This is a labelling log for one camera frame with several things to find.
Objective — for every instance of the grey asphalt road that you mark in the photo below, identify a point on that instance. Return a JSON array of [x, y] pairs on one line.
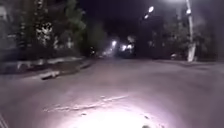
[[126, 83]]

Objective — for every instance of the dark trees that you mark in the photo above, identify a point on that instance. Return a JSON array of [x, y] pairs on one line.
[[173, 36]]

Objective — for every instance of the dark verge strip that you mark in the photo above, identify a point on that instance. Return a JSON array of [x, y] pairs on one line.
[[40, 66]]

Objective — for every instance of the row of trees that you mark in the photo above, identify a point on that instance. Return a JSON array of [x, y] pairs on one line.
[[50, 30]]

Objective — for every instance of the pale kerb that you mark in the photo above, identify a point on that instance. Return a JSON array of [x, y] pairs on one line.
[[50, 74]]

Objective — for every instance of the pale street light pole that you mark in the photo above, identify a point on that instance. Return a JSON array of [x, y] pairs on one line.
[[191, 40]]

